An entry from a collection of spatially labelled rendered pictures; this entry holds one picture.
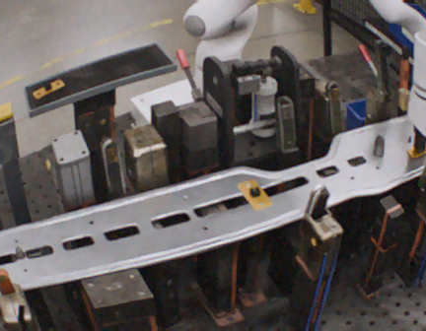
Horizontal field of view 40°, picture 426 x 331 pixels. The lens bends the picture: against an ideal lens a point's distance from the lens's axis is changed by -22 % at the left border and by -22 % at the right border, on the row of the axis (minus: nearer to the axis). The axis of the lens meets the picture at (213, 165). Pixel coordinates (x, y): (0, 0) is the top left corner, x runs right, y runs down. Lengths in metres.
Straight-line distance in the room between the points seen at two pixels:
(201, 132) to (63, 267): 0.45
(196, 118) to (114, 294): 0.48
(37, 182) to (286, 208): 0.86
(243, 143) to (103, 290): 0.58
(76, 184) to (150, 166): 0.17
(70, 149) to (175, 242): 0.28
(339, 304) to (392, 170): 0.35
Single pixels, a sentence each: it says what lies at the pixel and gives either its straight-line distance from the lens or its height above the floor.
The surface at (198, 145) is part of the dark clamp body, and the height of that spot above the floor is 1.03.
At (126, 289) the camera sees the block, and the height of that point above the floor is 1.03.
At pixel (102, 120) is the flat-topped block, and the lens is 1.55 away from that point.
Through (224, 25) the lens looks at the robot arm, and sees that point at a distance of 1.71.
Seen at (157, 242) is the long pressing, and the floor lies 1.00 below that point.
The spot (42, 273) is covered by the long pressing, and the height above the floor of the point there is 1.00.
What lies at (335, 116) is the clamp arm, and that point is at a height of 1.02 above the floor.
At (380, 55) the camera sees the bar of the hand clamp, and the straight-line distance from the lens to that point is 1.63.
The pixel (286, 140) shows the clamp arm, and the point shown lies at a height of 1.01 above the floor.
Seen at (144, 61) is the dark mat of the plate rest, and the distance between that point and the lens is 1.54.
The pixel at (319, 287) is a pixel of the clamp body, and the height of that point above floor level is 0.88.
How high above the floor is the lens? 1.90
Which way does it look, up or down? 37 degrees down
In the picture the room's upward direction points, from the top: straight up
